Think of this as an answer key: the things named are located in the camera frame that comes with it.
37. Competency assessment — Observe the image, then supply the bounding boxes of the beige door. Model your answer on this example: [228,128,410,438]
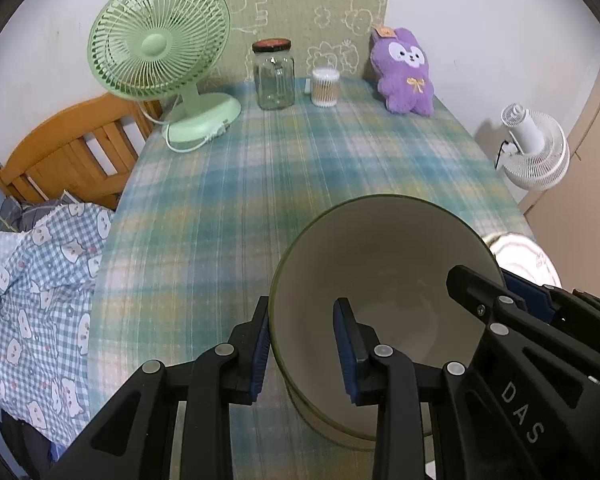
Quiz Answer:
[517,40,600,306]

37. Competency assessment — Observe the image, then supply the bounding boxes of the white fan cable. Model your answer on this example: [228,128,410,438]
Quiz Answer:
[130,102,228,153]

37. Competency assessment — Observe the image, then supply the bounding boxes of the purple plush toy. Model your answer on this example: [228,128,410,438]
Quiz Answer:
[370,25,436,117]

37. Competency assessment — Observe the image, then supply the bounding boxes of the checked printed blanket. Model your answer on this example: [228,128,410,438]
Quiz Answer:
[0,202,116,446]

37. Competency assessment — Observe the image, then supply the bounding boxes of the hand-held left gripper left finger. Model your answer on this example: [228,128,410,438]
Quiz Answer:
[45,296,272,480]

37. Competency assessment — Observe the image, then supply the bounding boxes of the red-rimmed white plate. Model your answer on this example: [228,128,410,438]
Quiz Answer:
[482,232,563,288]

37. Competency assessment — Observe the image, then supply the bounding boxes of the white standing fan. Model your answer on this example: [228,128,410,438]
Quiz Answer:
[495,103,571,192]

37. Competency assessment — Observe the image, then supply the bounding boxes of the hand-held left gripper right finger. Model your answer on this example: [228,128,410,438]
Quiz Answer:
[332,297,511,480]

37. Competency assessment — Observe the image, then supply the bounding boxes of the dark cloth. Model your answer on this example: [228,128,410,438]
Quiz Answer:
[0,410,61,480]

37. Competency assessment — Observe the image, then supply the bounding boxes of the grey cloth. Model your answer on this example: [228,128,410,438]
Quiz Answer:
[0,195,76,233]

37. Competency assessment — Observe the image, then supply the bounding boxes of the cotton swab container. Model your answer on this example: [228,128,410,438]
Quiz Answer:
[311,67,341,108]

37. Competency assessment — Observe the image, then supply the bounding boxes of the wooden headboard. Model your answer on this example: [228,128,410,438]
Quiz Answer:
[0,92,166,211]

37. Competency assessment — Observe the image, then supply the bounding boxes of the plaid tablecloth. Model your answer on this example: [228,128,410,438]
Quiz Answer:
[72,77,536,480]

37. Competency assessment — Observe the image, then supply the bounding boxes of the glass jar with lid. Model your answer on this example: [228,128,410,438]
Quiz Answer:
[252,38,297,111]

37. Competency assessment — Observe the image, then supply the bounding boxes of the beige bowl with green rim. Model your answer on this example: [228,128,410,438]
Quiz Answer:
[268,194,503,443]

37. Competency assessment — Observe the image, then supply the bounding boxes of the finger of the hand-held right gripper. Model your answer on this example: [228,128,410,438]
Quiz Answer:
[502,269,600,341]
[446,265,531,366]

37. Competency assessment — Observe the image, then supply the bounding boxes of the green desk fan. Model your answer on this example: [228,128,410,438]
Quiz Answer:
[87,0,242,153]

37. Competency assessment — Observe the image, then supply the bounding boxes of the green printed board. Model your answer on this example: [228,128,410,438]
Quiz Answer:
[215,0,392,83]

